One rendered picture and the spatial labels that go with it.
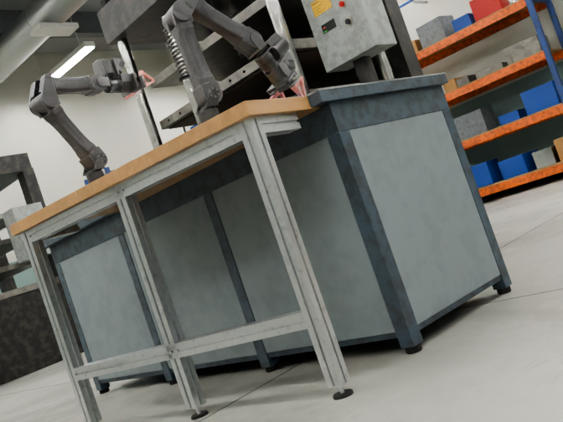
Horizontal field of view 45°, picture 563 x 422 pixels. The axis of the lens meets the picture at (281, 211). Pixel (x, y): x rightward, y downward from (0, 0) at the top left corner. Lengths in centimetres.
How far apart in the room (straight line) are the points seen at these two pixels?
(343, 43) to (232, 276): 120
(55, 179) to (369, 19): 809
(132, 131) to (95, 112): 69
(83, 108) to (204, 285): 885
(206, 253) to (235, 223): 22
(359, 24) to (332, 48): 18
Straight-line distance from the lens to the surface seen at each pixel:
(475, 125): 866
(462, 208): 237
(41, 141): 1072
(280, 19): 316
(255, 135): 176
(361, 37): 301
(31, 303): 689
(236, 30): 222
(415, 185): 219
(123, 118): 1161
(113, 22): 408
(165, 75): 395
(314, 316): 176
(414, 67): 374
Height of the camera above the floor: 44
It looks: 2 degrees up
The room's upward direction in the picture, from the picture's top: 19 degrees counter-clockwise
